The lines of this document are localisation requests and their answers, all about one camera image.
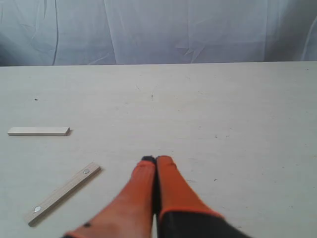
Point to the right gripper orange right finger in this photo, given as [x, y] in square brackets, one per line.
[182, 213]

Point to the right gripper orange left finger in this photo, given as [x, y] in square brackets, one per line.
[130, 214]

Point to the wood strip with magnets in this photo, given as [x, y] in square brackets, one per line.
[60, 194]

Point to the plain wood strip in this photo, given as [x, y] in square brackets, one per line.
[38, 131]

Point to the white backdrop curtain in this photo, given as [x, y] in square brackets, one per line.
[91, 32]

